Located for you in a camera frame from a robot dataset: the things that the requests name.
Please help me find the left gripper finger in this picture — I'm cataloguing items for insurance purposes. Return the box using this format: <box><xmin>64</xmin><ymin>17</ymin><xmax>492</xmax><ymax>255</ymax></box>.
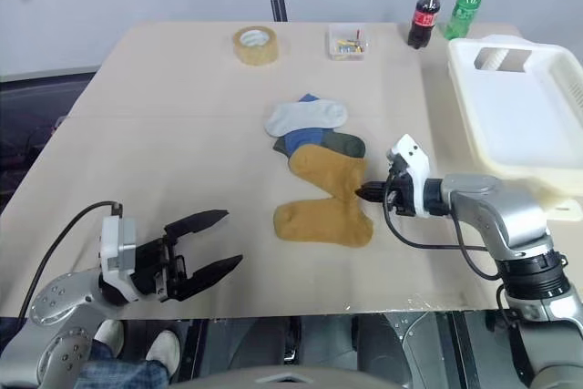
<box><xmin>174</xmin><ymin>254</ymin><xmax>244</xmax><ymax>302</ymax></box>
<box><xmin>163</xmin><ymin>209</ymin><xmax>230</xmax><ymax>247</ymax></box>

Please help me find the brown packing tape roll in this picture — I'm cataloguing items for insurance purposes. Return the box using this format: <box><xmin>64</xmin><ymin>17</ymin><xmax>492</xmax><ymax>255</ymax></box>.
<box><xmin>232</xmin><ymin>24</ymin><xmax>281</xmax><ymax>67</ymax></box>

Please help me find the light grey sock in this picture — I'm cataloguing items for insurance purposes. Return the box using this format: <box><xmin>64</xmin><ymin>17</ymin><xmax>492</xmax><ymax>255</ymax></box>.
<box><xmin>264</xmin><ymin>97</ymin><xmax>350</xmax><ymax>138</ymax></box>

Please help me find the green bottle yellow cap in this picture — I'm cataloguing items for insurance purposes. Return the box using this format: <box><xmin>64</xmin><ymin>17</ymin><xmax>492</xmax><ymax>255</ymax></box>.
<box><xmin>441</xmin><ymin>0</ymin><xmax>486</xmax><ymax>41</ymax></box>

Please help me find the blue jeans leg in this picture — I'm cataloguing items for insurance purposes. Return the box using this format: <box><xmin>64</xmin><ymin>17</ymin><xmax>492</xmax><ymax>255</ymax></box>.
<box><xmin>74</xmin><ymin>338</ymin><xmax>172</xmax><ymax>389</ymax></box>

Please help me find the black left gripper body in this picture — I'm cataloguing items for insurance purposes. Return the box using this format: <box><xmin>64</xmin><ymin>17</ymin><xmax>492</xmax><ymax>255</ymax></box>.
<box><xmin>128</xmin><ymin>234</ymin><xmax>189</xmax><ymax>303</ymax></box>

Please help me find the dark green sock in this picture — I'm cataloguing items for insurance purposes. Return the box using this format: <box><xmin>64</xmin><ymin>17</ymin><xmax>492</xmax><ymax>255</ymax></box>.
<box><xmin>272</xmin><ymin>130</ymin><xmax>367</xmax><ymax>160</ymax></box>

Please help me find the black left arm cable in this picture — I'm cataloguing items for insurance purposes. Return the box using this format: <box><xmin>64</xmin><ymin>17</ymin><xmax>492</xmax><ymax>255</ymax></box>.
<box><xmin>17</xmin><ymin>200</ymin><xmax>123</xmax><ymax>318</ymax></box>

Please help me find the white plastic basket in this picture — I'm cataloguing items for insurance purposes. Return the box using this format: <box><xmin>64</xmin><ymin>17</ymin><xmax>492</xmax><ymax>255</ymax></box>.
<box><xmin>445</xmin><ymin>34</ymin><xmax>583</xmax><ymax>206</ymax></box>

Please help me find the grey rounded housing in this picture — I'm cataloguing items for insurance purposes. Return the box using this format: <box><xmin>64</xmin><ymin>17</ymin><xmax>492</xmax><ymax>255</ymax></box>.
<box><xmin>169</xmin><ymin>363</ymin><xmax>541</xmax><ymax>389</ymax></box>

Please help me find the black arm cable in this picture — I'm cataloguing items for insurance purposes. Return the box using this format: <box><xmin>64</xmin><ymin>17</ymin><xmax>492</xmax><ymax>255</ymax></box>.
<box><xmin>381</xmin><ymin>173</ymin><xmax>502</xmax><ymax>282</ymax></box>
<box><xmin>17</xmin><ymin>200</ymin><xmax>123</xmax><ymax>318</ymax></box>

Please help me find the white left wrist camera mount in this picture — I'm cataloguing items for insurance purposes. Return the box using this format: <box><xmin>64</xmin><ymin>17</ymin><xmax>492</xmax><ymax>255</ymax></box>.
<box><xmin>97</xmin><ymin>214</ymin><xmax>138</xmax><ymax>304</ymax></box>

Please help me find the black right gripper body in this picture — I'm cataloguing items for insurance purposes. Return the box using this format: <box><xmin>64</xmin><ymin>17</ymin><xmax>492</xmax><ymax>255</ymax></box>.
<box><xmin>384</xmin><ymin>156</ymin><xmax>418</xmax><ymax>217</ymax></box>

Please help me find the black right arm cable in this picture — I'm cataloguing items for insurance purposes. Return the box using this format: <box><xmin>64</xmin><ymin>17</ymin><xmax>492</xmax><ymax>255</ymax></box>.
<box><xmin>381</xmin><ymin>173</ymin><xmax>502</xmax><ymax>282</ymax></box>

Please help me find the cola bottle red cap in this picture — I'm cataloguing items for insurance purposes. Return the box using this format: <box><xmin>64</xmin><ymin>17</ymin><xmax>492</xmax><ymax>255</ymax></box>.
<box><xmin>406</xmin><ymin>0</ymin><xmax>444</xmax><ymax>50</ymax></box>

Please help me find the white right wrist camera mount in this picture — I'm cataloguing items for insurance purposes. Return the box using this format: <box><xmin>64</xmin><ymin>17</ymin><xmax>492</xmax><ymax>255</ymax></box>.
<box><xmin>385</xmin><ymin>133</ymin><xmax>432</xmax><ymax>220</ymax></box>

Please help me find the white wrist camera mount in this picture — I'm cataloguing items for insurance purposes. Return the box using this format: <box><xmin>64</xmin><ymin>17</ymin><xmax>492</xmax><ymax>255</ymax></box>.
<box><xmin>385</xmin><ymin>133</ymin><xmax>432</xmax><ymax>220</ymax></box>
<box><xmin>97</xmin><ymin>214</ymin><xmax>138</xmax><ymax>304</ymax></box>

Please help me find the mustard yellow sock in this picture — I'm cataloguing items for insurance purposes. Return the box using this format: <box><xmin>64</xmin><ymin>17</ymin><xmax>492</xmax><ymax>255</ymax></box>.
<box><xmin>289</xmin><ymin>144</ymin><xmax>368</xmax><ymax>202</ymax></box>
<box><xmin>272</xmin><ymin>196</ymin><xmax>375</xmax><ymax>250</ymax></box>

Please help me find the white shoe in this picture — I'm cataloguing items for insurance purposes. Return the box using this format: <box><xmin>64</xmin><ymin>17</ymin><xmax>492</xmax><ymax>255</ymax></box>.
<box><xmin>92</xmin><ymin>319</ymin><xmax>126</xmax><ymax>359</ymax></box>
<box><xmin>145</xmin><ymin>329</ymin><xmax>181</xmax><ymax>374</ymax></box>

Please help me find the blue sock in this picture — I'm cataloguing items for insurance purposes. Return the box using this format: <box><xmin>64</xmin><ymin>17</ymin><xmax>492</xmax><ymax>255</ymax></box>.
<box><xmin>283</xmin><ymin>93</ymin><xmax>325</xmax><ymax>159</ymax></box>

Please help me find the clear plastic small-parts box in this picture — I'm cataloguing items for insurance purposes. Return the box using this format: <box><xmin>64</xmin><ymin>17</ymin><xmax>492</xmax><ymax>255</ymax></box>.
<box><xmin>327</xmin><ymin>23</ymin><xmax>368</xmax><ymax>62</ymax></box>

